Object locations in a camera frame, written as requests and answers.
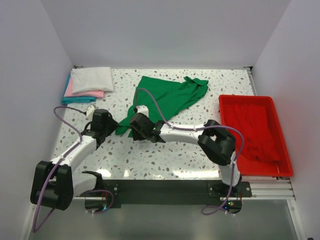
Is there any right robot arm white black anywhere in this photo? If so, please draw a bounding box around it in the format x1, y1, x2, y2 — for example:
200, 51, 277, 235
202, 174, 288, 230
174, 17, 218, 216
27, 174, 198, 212
129, 113, 241, 188

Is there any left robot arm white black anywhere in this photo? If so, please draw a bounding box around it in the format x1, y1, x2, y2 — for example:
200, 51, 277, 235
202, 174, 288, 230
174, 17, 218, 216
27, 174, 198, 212
30, 109, 119, 211

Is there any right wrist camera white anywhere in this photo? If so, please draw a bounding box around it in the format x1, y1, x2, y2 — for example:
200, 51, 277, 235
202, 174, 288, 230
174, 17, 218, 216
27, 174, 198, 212
136, 105, 149, 117

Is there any red plastic bin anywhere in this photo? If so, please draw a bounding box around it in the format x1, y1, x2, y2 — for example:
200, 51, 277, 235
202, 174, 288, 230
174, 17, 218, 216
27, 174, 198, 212
218, 94, 294, 178

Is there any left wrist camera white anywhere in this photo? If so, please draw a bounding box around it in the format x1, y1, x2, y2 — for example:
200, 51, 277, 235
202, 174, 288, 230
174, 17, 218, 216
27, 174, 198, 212
85, 104, 97, 119

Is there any folded teal t shirt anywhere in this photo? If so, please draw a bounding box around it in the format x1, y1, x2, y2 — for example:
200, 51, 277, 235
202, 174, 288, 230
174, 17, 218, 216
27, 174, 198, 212
61, 74, 97, 106

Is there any folded pink t shirt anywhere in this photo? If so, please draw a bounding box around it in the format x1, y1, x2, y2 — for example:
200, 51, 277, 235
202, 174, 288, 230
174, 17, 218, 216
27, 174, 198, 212
64, 77, 104, 98

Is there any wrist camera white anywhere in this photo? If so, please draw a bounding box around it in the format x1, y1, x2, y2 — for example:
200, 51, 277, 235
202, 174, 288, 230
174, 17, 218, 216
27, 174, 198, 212
85, 104, 97, 119
136, 105, 149, 117

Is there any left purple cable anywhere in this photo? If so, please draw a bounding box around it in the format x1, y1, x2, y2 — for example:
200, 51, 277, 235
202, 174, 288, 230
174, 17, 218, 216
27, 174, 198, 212
31, 106, 88, 233

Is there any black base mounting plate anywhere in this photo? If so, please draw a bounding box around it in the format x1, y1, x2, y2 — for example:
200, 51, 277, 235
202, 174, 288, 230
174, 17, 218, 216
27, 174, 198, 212
74, 178, 253, 210

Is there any folded white t shirt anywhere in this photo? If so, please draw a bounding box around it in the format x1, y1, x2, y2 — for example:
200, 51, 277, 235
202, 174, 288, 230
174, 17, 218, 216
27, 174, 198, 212
70, 67, 114, 94

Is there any red t shirt in bin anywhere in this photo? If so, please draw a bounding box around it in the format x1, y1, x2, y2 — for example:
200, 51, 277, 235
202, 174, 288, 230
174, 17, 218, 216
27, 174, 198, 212
224, 103, 280, 164

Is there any green t shirt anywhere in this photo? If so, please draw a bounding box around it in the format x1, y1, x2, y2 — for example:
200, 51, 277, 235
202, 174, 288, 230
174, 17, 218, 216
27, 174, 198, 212
115, 76, 209, 135

